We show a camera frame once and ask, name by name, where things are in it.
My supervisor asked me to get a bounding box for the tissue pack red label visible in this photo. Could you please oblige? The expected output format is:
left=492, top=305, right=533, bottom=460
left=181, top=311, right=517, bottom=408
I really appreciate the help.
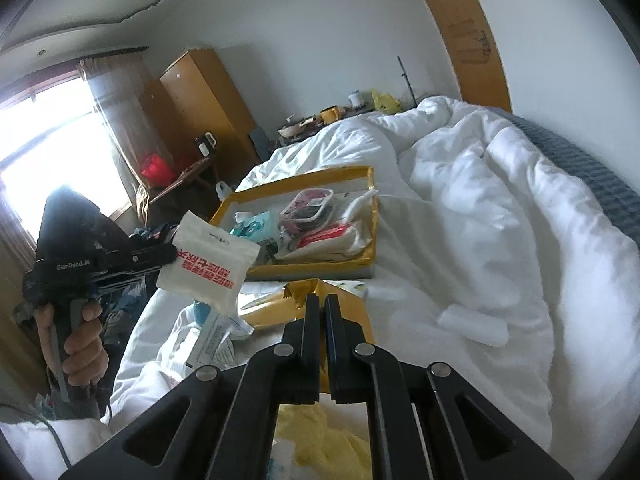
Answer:
left=276, top=220, right=372, bottom=262

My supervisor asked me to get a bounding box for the yellow towel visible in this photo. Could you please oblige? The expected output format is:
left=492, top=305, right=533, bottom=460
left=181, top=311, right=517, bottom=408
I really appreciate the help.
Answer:
left=274, top=403, right=372, bottom=479

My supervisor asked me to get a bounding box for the window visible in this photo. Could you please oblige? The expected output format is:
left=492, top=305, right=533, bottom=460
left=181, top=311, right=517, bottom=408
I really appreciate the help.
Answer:
left=1, top=77, right=130, bottom=237

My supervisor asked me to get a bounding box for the white duvet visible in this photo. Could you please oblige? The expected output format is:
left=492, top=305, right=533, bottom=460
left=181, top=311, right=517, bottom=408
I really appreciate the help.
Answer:
left=1, top=96, right=639, bottom=479

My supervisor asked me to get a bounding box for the white plastic bag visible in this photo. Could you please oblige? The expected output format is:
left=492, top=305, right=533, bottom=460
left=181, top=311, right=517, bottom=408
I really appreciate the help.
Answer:
left=215, top=181, right=233, bottom=203

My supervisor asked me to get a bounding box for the brown curtain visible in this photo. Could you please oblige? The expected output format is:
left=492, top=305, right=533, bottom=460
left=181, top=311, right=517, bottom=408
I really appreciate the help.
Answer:
left=78, top=51, right=174, bottom=224

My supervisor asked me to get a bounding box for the white paper document packet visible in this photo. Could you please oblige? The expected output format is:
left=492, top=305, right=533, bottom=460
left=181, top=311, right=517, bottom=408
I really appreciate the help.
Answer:
left=186, top=311, right=254, bottom=370

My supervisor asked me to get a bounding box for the wooden door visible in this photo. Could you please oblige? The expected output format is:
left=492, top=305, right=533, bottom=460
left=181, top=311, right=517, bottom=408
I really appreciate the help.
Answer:
left=425, top=0, right=511, bottom=112

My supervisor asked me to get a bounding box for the black electric kettle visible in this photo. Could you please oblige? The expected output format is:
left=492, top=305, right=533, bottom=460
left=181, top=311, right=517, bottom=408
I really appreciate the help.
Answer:
left=195, top=131, right=217, bottom=158

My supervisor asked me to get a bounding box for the yellow plastic bag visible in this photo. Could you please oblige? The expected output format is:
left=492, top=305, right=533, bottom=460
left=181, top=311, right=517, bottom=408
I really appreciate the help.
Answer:
left=371, top=89, right=401, bottom=115

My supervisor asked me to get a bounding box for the teal wet wipes pack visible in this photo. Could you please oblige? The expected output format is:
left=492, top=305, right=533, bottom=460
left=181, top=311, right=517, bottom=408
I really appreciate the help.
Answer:
left=230, top=209, right=280, bottom=245

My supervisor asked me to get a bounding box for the wooden side table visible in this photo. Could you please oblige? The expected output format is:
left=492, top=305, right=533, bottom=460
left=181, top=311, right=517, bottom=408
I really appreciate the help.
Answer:
left=150, top=158, right=214, bottom=204

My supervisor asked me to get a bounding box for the white cotton pad bag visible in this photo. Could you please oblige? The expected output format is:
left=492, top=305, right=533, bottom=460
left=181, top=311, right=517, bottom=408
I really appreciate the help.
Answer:
left=338, top=188, right=378, bottom=222

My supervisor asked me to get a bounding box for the person's left hand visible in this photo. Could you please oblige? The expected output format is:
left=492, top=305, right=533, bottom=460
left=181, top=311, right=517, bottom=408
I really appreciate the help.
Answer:
left=35, top=301, right=108, bottom=387

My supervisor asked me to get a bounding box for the yellow mug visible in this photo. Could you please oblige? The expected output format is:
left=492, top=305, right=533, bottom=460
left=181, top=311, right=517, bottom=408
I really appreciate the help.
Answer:
left=320, top=105, right=343, bottom=125

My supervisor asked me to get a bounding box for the lemon print tissue pack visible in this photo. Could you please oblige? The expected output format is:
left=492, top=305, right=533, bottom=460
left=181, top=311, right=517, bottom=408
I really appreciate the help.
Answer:
left=337, top=281, right=368, bottom=300

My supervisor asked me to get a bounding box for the blue knitted blanket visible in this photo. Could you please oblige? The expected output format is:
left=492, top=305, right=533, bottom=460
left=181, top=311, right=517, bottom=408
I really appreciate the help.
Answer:
left=491, top=107, right=640, bottom=245

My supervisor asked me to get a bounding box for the clear zip pouch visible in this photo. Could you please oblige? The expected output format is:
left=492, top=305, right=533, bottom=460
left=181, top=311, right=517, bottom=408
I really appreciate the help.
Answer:
left=280, top=188, right=334, bottom=236

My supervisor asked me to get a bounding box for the yellow-rimmed white tray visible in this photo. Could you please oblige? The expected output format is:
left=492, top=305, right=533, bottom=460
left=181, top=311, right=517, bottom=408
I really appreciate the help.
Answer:
left=209, top=166, right=378, bottom=282

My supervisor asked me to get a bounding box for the red bag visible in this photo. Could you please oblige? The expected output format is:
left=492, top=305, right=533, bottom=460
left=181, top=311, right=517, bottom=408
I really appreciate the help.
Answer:
left=140, top=154, right=177, bottom=188

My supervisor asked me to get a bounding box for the white bowl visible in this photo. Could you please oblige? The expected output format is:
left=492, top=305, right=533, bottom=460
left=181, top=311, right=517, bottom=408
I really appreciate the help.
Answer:
left=278, top=118, right=316, bottom=139

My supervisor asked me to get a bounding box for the white pack red text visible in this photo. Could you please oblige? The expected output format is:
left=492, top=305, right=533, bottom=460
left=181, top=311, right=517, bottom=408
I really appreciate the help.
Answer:
left=157, top=211, right=260, bottom=318

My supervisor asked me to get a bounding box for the white jar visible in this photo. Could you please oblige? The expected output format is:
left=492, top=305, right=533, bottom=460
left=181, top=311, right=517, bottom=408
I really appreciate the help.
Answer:
left=348, top=91, right=366, bottom=110

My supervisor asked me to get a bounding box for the blue plush toy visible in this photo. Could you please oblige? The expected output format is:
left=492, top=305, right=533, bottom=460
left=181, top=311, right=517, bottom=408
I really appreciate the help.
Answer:
left=192, top=301, right=210, bottom=326

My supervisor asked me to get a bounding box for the black thin stand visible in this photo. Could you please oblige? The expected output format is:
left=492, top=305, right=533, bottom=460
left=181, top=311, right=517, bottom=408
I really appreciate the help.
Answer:
left=396, top=55, right=418, bottom=107

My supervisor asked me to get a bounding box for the wooden wardrobe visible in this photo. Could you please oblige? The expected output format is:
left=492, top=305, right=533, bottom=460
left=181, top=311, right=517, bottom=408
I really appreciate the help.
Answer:
left=160, top=49, right=259, bottom=186

